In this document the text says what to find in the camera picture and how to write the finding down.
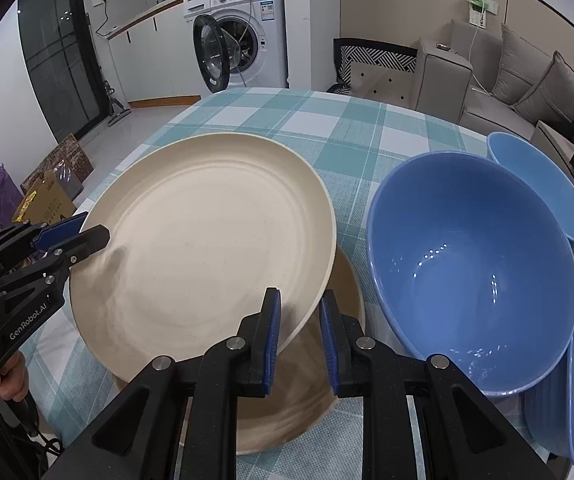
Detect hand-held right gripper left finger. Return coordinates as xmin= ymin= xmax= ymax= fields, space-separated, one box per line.
xmin=62 ymin=287 xmax=282 ymax=480

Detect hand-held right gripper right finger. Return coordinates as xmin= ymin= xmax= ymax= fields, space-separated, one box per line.
xmin=319 ymin=296 xmax=558 ymax=480

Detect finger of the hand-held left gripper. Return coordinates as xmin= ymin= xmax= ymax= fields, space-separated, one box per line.
xmin=34 ymin=211 xmax=89 ymax=251
xmin=42 ymin=225 xmax=111 ymax=281

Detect cream plate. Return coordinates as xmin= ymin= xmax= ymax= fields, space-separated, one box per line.
xmin=68 ymin=133 xmax=338 ymax=377
xmin=112 ymin=247 xmax=366 ymax=457

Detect person's left hand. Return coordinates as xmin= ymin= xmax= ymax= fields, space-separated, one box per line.
xmin=0 ymin=352 xmax=30 ymax=403

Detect yellow cardboard box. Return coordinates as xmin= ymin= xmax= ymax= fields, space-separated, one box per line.
xmin=12 ymin=170 xmax=75 ymax=223

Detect brown patterned cardboard box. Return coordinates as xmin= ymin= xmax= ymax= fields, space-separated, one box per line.
xmin=21 ymin=133 xmax=94 ymax=196

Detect purple bag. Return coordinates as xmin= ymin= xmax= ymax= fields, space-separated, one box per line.
xmin=0 ymin=164 xmax=23 ymax=211

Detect floor mop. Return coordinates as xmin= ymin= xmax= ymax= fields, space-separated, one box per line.
xmin=100 ymin=75 xmax=130 ymax=128

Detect black glass door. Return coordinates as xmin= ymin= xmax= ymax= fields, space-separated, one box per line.
xmin=17 ymin=0 xmax=113 ymax=136

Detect white kitchen base cabinets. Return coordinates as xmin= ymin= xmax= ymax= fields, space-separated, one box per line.
xmin=107 ymin=0 xmax=203 ymax=106

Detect teal checkered tablecloth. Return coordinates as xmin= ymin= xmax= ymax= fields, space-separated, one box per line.
xmin=27 ymin=87 xmax=574 ymax=480

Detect beige diamond-print cushion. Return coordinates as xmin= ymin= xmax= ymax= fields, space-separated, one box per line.
xmin=349 ymin=62 xmax=415 ymax=108

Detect white washing machine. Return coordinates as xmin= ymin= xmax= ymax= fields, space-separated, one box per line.
xmin=183 ymin=0 xmax=289 ymax=97

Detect grey sofa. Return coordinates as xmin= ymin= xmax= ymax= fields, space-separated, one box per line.
xmin=413 ymin=20 xmax=574 ymax=136

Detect beige side cabinet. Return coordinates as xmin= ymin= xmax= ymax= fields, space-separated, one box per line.
xmin=531 ymin=120 xmax=574 ymax=211

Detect grey cushion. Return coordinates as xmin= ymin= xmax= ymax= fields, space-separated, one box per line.
xmin=513 ymin=51 xmax=574 ymax=126
xmin=491 ymin=22 xmax=555 ymax=106

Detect white power strip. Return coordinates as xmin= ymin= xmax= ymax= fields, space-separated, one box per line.
xmin=464 ymin=0 xmax=492 ymax=28

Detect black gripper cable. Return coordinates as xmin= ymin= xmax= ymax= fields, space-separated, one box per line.
xmin=0 ymin=160 xmax=63 ymax=456

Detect white cable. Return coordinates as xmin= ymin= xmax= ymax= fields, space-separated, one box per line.
xmin=467 ymin=25 xmax=498 ymax=98

